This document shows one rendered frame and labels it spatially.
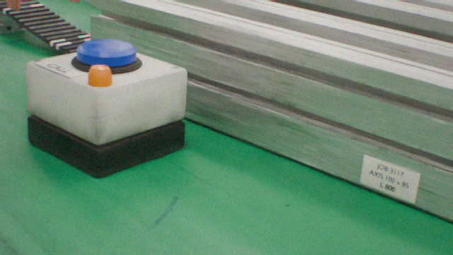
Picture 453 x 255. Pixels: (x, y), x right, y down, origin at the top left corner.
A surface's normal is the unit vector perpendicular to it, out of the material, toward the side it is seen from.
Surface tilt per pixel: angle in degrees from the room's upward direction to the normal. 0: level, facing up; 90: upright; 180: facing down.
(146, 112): 90
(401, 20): 90
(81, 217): 0
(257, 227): 0
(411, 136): 90
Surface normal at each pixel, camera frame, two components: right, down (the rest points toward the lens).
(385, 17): -0.66, 0.23
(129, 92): 0.75, 0.29
